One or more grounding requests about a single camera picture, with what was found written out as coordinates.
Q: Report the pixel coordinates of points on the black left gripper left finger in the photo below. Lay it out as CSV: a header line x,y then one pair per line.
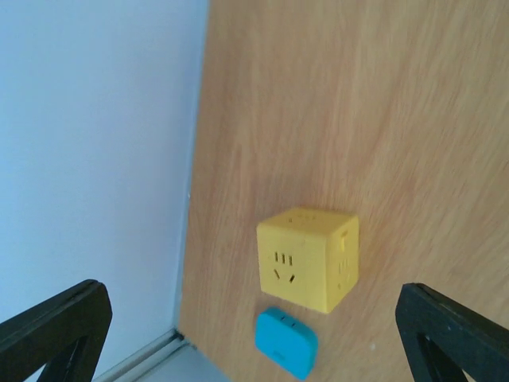
x,y
62,336

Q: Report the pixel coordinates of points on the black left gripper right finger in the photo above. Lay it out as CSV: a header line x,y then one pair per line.
x,y
446,341

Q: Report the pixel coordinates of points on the yellow cube socket adapter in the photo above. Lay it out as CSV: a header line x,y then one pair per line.
x,y
309,257

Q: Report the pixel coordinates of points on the cyan plug adapter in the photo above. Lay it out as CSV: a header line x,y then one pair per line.
x,y
287,341

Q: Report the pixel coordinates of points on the aluminium front rail frame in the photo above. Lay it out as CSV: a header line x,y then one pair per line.
x,y
146,359

